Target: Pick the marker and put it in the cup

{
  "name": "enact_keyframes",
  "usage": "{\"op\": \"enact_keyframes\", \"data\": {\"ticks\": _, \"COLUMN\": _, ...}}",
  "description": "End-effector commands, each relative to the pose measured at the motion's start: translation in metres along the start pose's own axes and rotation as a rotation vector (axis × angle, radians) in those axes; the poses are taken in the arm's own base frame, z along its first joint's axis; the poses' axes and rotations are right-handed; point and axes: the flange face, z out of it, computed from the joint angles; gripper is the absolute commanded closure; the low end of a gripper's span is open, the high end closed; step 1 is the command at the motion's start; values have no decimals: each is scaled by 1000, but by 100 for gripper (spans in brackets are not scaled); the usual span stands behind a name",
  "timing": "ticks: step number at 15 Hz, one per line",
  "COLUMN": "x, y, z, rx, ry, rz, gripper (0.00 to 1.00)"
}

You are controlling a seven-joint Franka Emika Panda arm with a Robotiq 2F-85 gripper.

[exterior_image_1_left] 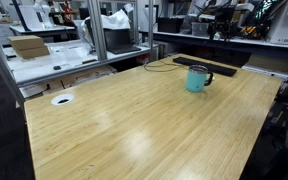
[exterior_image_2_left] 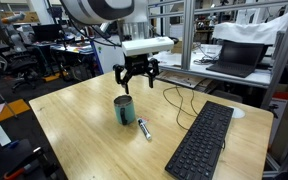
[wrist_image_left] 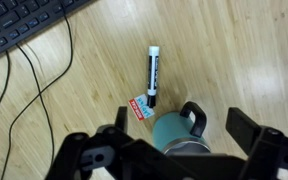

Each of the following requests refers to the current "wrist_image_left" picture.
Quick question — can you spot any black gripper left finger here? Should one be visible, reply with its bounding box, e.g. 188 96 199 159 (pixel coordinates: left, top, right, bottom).
115 106 128 132

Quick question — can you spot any teal metal mug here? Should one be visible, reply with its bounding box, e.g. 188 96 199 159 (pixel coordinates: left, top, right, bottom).
152 101 211 156

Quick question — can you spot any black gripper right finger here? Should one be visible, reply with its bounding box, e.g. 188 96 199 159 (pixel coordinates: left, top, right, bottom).
225 107 261 156

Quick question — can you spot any black computer keyboard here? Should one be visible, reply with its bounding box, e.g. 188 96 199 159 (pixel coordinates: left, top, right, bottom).
0 0 94 54

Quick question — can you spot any black white marker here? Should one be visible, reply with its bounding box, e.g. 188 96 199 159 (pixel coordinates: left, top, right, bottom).
147 46 160 108

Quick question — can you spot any black keyboard cable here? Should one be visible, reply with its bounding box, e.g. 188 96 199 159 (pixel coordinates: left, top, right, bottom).
0 6 75 180

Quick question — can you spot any red blue paper label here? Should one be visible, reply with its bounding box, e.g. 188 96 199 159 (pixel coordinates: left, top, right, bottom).
128 94 155 121

